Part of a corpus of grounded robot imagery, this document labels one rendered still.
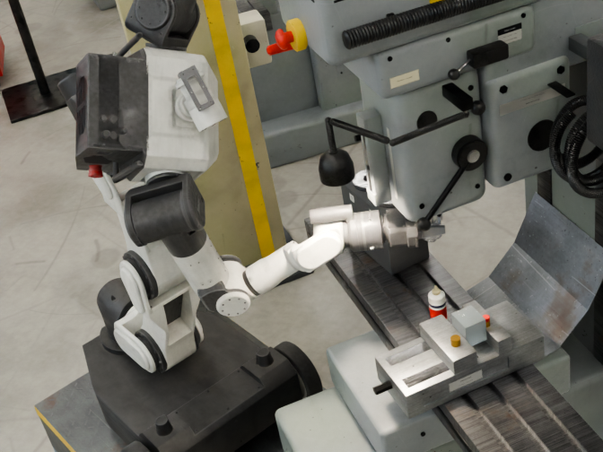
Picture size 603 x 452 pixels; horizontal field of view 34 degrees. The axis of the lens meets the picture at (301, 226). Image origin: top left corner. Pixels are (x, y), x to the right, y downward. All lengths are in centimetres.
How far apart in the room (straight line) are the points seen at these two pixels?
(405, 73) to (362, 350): 86
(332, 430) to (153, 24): 106
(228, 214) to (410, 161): 216
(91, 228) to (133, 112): 280
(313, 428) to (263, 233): 180
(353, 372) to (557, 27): 96
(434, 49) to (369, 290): 85
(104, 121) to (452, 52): 70
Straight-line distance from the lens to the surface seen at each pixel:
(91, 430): 314
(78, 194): 513
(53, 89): 631
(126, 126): 203
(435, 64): 187
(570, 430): 214
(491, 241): 420
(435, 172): 200
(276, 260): 221
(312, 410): 251
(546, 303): 245
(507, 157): 206
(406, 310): 244
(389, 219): 218
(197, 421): 276
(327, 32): 174
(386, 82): 184
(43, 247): 480
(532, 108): 204
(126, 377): 301
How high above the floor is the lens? 250
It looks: 34 degrees down
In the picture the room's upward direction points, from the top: 11 degrees counter-clockwise
